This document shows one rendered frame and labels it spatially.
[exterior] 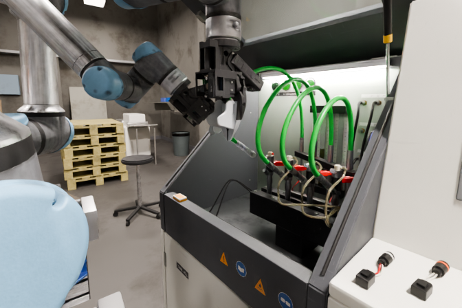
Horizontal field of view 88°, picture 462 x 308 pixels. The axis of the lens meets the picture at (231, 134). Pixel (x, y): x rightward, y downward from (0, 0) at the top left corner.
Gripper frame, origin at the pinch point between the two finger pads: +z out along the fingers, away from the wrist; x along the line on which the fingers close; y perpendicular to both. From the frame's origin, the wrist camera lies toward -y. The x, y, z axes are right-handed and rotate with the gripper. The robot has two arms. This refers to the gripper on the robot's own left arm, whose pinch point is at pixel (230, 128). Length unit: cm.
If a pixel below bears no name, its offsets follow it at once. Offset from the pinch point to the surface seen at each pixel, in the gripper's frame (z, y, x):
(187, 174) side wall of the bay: 4.6, 17.5, -29.4
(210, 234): 16.1, 28.2, -0.2
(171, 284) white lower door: 29, 53, -32
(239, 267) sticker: 23.7, 29.4, 10.8
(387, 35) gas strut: 8.3, -35.2, 31.9
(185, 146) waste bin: 44, -70, -514
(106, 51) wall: -313, -155, -731
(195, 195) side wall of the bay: 13.9, 21.4, -32.9
